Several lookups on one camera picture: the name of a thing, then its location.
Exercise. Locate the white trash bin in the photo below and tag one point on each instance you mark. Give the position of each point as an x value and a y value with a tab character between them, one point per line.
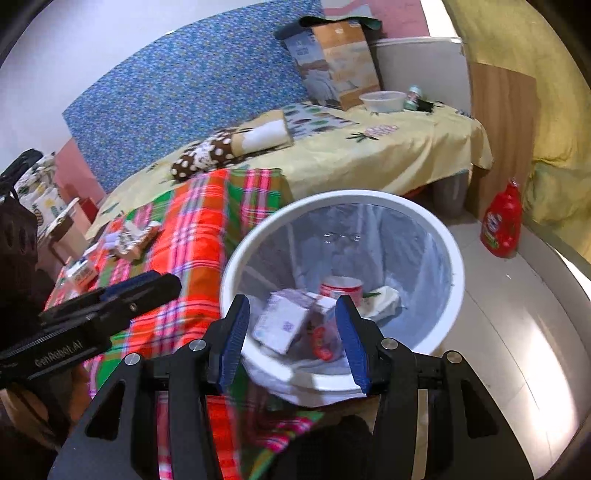
434	332

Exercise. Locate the dark red box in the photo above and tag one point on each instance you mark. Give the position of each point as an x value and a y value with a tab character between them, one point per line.
87	205

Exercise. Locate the white plastic bowl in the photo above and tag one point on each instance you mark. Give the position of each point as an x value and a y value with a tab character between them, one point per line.
381	101

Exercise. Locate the red detergent bottle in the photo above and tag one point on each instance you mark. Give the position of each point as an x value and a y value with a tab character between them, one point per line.
501	226

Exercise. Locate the cardboard quilt box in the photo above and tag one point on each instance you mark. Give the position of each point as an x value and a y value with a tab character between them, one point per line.
341	64

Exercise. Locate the strawberry milk carton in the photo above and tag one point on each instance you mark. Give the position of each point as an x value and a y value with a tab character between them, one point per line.
147	235

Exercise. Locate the wooden board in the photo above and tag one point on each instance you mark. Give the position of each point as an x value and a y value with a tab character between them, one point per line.
503	138

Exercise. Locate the white paper bag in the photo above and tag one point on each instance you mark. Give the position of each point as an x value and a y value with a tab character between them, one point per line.
383	302

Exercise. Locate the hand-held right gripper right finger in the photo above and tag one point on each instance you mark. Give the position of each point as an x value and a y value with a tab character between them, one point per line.
353	344

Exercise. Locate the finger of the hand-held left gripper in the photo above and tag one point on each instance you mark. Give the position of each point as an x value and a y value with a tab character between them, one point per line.
131	282
134	302

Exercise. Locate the brown polka dot pillow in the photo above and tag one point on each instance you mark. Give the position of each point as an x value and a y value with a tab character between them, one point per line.
203	154

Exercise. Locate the yellow pineapple print bed sheet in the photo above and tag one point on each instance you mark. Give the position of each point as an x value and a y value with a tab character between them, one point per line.
369	152

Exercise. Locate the red green plaid blanket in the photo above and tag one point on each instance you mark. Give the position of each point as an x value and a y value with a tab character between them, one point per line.
194	240

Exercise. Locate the yellow curtain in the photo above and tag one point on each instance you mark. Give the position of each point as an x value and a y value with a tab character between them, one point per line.
554	92

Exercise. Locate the pineapple print bedding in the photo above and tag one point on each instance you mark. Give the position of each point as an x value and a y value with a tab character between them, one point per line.
41	194

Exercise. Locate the white panel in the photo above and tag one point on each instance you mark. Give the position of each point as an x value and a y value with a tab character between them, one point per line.
429	64

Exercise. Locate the grey bed leg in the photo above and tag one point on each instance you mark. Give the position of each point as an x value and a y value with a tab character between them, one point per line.
450	194

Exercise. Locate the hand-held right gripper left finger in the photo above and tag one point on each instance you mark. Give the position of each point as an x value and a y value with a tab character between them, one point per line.
233	344

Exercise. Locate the blue floral headboard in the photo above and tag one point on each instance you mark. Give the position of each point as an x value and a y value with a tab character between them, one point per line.
184	83

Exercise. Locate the translucent bin liner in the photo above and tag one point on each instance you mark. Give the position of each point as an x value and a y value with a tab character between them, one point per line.
323	240

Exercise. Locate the purple drink carton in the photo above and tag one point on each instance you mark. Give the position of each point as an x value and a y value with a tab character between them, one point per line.
281	323

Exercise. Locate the lavender fuzzy sock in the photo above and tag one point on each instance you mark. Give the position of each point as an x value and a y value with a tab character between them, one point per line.
110	240

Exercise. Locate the small green bottle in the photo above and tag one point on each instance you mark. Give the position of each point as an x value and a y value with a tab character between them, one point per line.
412	98

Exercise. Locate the black face mask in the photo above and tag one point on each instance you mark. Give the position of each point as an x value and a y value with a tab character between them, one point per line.
427	107

